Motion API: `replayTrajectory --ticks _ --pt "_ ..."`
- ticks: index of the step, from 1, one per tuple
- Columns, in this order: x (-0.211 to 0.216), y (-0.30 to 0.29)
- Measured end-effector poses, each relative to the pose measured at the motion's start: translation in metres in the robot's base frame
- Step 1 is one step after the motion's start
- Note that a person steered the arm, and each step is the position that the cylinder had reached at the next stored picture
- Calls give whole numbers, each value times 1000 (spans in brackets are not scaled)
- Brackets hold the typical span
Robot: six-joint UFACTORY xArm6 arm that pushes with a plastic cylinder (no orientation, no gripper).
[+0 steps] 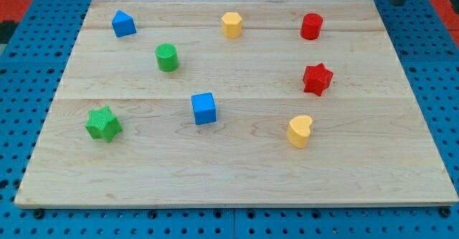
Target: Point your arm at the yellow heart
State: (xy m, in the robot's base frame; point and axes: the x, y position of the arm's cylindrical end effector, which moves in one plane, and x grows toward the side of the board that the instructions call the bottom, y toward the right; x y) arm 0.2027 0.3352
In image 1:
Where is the yellow heart block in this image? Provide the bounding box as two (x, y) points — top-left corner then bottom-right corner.
(286, 115), (313, 149)

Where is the blue cube block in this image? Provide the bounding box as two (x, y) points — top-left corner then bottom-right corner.
(191, 93), (217, 125)

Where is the green cylinder block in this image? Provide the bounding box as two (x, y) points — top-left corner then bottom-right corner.
(155, 43), (179, 72)

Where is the yellow hexagon block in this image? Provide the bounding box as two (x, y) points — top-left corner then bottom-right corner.
(221, 12), (242, 39)

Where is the red star block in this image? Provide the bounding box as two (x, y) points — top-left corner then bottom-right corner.
(303, 63), (334, 97)

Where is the red cylinder block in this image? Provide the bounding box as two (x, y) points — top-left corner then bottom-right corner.
(300, 13), (323, 40)

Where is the green star block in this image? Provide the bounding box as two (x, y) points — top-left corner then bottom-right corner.
(85, 106), (123, 143)

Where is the light wooden board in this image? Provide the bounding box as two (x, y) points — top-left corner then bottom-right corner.
(15, 0), (458, 209)

